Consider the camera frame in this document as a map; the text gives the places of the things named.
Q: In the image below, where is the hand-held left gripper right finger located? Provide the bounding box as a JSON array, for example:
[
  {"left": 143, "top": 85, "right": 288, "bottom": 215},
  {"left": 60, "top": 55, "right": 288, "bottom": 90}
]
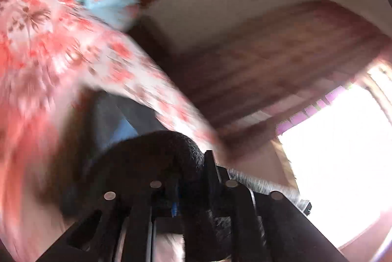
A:
[{"left": 203, "top": 150, "right": 350, "bottom": 262}]

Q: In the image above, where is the bright window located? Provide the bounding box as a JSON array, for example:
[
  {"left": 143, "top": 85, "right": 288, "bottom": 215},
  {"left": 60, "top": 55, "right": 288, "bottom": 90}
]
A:
[{"left": 275, "top": 63, "right": 392, "bottom": 251}]

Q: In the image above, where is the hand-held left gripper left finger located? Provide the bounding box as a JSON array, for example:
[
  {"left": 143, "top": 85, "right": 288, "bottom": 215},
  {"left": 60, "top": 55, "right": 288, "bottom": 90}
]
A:
[{"left": 35, "top": 179, "right": 182, "bottom": 262}]

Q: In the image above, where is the dark striped knit sweater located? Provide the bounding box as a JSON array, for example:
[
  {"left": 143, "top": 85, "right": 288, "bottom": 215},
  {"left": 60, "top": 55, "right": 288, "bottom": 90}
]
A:
[{"left": 60, "top": 91, "right": 312, "bottom": 262}]

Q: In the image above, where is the pink floral curtain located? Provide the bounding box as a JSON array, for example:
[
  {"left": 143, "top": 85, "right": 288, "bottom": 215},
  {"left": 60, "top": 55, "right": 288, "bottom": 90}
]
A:
[{"left": 170, "top": 0, "right": 392, "bottom": 159}]

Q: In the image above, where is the pink floral bed sheet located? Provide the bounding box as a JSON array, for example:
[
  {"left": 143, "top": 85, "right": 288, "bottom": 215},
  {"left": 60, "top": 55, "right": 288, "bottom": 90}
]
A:
[{"left": 0, "top": 0, "right": 228, "bottom": 262}]

